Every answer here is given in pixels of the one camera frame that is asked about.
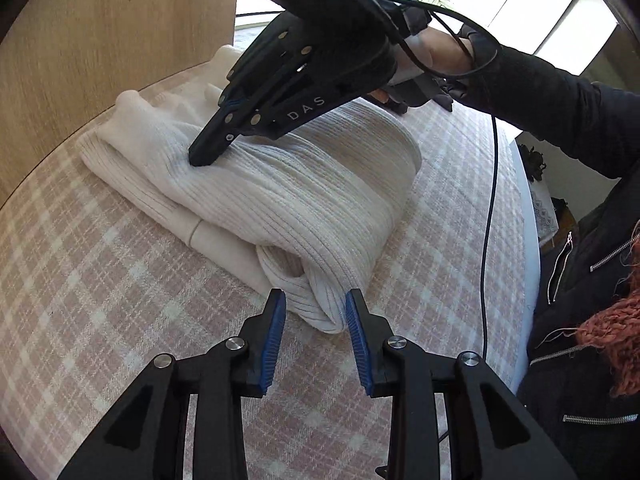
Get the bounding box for person in black jacket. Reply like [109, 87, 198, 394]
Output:
[515, 160, 640, 480]

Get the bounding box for white lace cloth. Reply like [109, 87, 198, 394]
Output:
[531, 185, 562, 247]

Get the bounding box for black cable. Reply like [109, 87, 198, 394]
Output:
[350, 0, 503, 446]

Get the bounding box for person's right forearm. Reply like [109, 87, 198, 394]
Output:
[450, 25, 640, 181]

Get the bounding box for person's right hand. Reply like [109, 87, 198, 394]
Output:
[370, 25, 476, 108]

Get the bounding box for pink plaid blanket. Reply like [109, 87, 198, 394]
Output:
[0, 30, 531, 480]

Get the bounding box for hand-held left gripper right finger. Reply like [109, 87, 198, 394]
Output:
[345, 288, 578, 480]

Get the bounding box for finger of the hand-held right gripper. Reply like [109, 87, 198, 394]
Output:
[217, 15, 321, 108]
[187, 85, 371, 167]

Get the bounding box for cream knit sweater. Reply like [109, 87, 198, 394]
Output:
[77, 45, 422, 335]

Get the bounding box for wooden headboard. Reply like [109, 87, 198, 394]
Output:
[0, 0, 238, 206]

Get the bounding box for pale blue mattress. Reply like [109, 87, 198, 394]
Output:
[500, 125, 543, 391]

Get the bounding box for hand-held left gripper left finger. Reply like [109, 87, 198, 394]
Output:
[57, 288, 287, 480]

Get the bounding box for orange knit scarf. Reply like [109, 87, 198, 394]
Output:
[575, 300, 640, 398]

